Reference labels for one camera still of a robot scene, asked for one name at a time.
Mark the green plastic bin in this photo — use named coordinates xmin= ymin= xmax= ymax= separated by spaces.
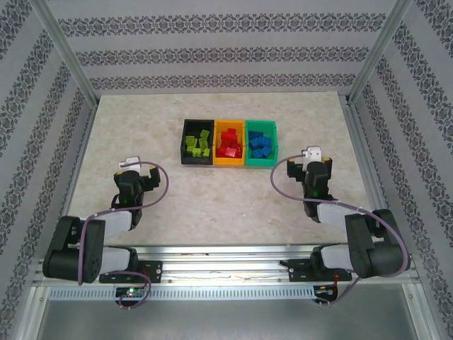
xmin=243 ymin=119 xmax=280 ymax=168

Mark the black plastic bin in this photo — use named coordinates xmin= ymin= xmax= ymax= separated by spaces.
xmin=180 ymin=118 xmax=217 ymax=166

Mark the yellow plastic bin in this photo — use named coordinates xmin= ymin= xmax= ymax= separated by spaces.
xmin=213 ymin=119 xmax=248 ymax=167

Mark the left small circuit board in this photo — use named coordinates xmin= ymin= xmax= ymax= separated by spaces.
xmin=115 ymin=287 xmax=147 ymax=299

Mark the small circuit board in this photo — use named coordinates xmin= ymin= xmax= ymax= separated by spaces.
xmin=115 ymin=287 xmax=147 ymax=299
xmin=314 ymin=285 xmax=339 ymax=299

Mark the right small circuit board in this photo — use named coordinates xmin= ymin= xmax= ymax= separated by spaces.
xmin=314 ymin=285 xmax=339 ymax=299

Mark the grey metal panel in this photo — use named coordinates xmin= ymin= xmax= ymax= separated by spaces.
xmin=35 ymin=299 xmax=425 ymax=340

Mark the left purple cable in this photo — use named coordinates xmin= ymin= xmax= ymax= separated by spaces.
xmin=77 ymin=161 xmax=170 ymax=310

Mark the purple cable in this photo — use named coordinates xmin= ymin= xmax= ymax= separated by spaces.
xmin=270 ymin=152 xmax=412 ymax=308
xmin=77 ymin=161 xmax=170 ymax=310

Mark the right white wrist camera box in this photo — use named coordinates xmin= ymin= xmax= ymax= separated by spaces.
xmin=304 ymin=145 xmax=324 ymax=168

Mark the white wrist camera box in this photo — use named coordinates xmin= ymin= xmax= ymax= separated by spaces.
xmin=304 ymin=145 xmax=324 ymax=168
xmin=119 ymin=156 xmax=143 ymax=171

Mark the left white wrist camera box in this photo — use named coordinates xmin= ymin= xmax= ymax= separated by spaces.
xmin=119 ymin=156 xmax=143 ymax=171

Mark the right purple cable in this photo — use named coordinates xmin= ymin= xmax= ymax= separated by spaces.
xmin=270 ymin=152 xmax=412 ymax=308

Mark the aluminium side rail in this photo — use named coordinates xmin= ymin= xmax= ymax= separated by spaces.
xmin=342 ymin=94 xmax=405 ymax=256
xmin=49 ymin=104 xmax=99 ymax=256

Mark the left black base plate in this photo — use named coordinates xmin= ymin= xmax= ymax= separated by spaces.
xmin=98 ymin=260 xmax=164 ymax=284

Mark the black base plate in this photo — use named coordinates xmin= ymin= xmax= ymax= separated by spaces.
xmin=98 ymin=260 xmax=164 ymax=284
xmin=287 ymin=258 xmax=353 ymax=283

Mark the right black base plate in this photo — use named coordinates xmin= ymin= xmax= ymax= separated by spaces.
xmin=287 ymin=258 xmax=353 ymax=283

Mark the aluminium mounting rail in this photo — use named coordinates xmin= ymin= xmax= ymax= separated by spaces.
xmin=33 ymin=243 xmax=421 ymax=288

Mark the aluminium frame post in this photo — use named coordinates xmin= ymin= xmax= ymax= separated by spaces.
xmin=346 ymin=0 xmax=415 ymax=106
xmin=30 ymin=0 xmax=100 ymax=107

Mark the slotted grey cable duct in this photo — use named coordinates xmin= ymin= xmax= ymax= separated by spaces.
xmin=47 ymin=285 xmax=316 ymax=300

